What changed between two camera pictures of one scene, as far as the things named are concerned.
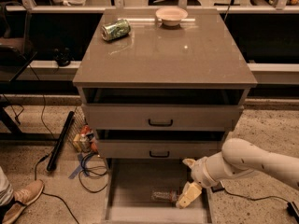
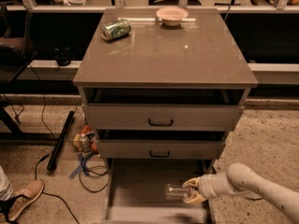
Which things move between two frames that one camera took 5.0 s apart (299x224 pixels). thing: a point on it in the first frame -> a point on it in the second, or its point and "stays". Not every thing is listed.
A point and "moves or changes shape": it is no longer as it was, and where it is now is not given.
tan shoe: [23, 197] stays
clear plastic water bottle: [164, 195] moves or changes shape
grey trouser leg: [7, 191] stays
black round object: [63, 57] stays
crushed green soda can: [115, 30] stays
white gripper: [199, 171] -> [206, 185]
